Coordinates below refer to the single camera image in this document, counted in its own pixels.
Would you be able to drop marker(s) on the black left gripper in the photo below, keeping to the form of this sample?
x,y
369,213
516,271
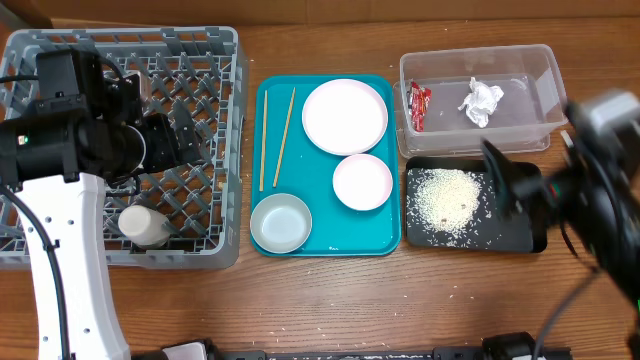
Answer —
x,y
178,138

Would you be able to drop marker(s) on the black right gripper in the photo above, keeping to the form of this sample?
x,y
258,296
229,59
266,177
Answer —
x,y
557,196

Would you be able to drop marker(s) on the white tissue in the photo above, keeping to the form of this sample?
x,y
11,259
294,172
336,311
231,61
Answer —
x,y
481,102

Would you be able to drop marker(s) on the white cup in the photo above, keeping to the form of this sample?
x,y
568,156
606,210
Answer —
x,y
143,226

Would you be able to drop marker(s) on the red snack wrapper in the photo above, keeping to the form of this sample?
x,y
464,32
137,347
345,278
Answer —
x,y
419,99

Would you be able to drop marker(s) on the pink bowl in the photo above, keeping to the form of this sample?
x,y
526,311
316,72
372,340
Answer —
x,y
362,182

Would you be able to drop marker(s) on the grey bowl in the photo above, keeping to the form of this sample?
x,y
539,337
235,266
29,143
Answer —
x,y
280,223

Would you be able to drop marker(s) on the large white plate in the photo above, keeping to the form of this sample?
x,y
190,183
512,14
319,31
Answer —
x,y
344,117

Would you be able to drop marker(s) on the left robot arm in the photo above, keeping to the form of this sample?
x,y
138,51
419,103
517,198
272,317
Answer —
x,y
84,133

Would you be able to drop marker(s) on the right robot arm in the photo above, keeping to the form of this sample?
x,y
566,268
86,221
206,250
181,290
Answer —
x,y
593,192

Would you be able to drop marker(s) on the grey dishwasher rack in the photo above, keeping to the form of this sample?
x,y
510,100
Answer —
x,y
198,77

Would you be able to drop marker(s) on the clear plastic waste bin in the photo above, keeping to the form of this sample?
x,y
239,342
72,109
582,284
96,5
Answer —
x,y
536,64

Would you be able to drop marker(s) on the pile of rice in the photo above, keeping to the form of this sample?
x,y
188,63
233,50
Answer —
x,y
445,207

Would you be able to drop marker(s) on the black plastic tray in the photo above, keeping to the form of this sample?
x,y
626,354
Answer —
x,y
517,235

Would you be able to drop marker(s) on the left wooden chopstick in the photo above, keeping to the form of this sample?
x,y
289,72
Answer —
x,y
263,142

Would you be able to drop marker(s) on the wooden chopstick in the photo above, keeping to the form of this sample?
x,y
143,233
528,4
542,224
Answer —
x,y
263,142
284,138

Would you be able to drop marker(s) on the right wooden chopstick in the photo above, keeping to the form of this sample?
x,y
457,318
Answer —
x,y
284,138

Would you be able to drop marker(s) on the teal serving tray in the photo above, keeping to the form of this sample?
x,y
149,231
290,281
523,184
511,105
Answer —
x,y
307,173

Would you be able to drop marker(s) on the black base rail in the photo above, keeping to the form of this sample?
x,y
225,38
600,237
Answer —
x,y
509,346

